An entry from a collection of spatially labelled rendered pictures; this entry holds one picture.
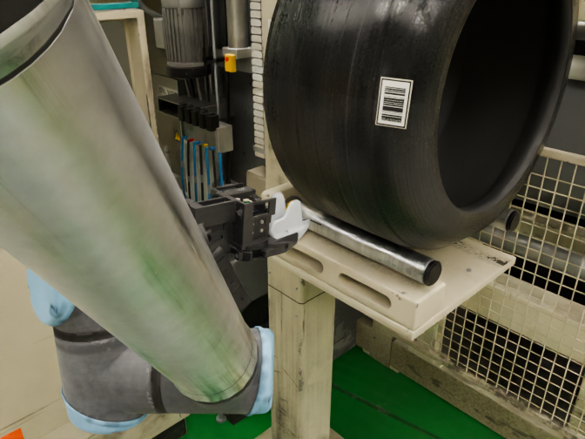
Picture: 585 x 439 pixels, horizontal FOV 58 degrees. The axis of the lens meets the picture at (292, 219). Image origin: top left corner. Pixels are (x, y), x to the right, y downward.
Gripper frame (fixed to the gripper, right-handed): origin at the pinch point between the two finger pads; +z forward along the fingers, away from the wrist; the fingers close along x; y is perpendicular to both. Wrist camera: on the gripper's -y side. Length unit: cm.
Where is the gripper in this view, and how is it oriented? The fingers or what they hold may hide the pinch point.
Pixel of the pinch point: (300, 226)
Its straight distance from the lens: 77.4
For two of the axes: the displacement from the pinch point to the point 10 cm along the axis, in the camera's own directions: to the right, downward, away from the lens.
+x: -6.8, -3.2, 6.5
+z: 7.2, -1.9, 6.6
